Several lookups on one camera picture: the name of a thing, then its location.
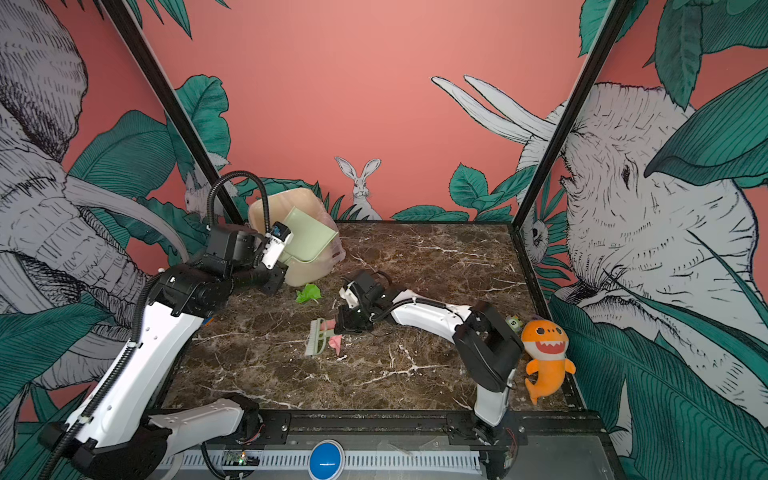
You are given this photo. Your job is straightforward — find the cream trash bin with bag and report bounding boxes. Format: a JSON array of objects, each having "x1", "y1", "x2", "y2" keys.
[{"x1": 268, "y1": 188, "x2": 346, "y2": 287}]

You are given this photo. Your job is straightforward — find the light green dustpan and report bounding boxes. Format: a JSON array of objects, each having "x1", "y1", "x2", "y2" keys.
[{"x1": 280, "y1": 207, "x2": 338, "y2": 263}]

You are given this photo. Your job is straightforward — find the light green hand brush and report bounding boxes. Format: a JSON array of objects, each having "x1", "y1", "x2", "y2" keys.
[{"x1": 305, "y1": 318, "x2": 335, "y2": 356}]

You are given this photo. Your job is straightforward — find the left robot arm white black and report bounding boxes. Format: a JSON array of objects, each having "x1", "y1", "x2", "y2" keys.
[{"x1": 39, "y1": 222, "x2": 293, "y2": 479}]

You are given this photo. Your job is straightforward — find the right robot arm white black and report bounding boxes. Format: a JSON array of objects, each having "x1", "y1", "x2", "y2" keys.
[{"x1": 334, "y1": 270, "x2": 523, "y2": 446}]

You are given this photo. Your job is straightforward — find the pink paper scrap lower left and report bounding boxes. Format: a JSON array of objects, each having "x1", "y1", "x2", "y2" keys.
[{"x1": 328, "y1": 335, "x2": 343, "y2": 357}]

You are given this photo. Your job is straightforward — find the green paper scrap near bin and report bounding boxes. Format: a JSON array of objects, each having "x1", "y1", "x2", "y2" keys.
[{"x1": 295, "y1": 283, "x2": 322, "y2": 304}]

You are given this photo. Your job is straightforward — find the blue round button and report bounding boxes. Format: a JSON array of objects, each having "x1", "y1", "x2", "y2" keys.
[{"x1": 308, "y1": 439, "x2": 346, "y2": 480}]

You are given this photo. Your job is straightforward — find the orange plush toy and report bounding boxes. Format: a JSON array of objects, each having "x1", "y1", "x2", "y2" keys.
[{"x1": 521, "y1": 319, "x2": 576, "y2": 405}]

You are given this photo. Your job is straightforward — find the white slotted cable duct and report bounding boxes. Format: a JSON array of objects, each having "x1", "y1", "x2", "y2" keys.
[{"x1": 167, "y1": 449, "x2": 482, "y2": 473}]

